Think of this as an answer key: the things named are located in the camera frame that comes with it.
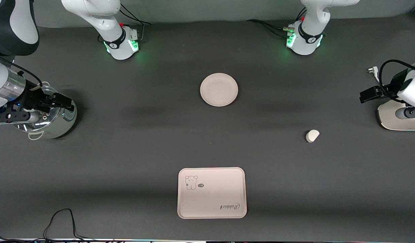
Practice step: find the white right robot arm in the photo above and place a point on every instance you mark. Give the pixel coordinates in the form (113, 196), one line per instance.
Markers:
(92, 10)

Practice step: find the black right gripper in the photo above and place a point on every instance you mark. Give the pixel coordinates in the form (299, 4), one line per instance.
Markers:
(31, 98)

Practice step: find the small white plug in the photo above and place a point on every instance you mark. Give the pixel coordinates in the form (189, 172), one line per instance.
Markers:
(372, 71)

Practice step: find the round beige plate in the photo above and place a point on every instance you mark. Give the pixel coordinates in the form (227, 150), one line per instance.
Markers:
(219, 89)

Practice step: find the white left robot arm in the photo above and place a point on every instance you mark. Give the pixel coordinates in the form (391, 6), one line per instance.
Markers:
(308, 44)

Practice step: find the white rounded appliance base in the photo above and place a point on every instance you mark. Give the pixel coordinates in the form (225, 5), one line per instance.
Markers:
(389, 119)

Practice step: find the steel cooking pot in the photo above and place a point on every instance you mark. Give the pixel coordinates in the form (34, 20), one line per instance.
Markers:
(63, 125)

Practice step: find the small white bun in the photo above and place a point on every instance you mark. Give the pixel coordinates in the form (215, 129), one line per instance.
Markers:
(312, 136)

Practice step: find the glass pot lid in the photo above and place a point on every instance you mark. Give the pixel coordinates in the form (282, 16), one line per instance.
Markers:
(45, 125)

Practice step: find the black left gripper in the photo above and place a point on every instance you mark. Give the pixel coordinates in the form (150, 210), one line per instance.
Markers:
(395, 82)

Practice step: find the beige tray with rabbit print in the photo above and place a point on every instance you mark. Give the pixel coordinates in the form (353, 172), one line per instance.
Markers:
(212, 195)

